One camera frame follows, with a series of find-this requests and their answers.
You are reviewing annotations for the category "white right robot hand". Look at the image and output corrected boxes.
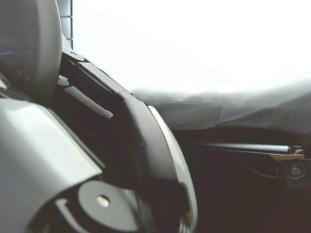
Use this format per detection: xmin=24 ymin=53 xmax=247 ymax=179
xmin=0 ymin=0 xmax=199 ymax=233

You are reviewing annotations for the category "grey tablecloth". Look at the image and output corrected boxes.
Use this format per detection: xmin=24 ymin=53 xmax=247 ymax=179
xmin=131 ymin=72 xmax=311 ymax=136

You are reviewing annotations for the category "black device with round lens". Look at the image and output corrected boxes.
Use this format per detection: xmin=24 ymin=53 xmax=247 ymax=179
xmin=276 ymin=160 xmax=311 ymax=188

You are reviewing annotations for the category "black metal rail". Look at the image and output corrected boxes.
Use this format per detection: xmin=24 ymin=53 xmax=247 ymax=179
xmin=201 ymin=142 xmax=306 ymax=161

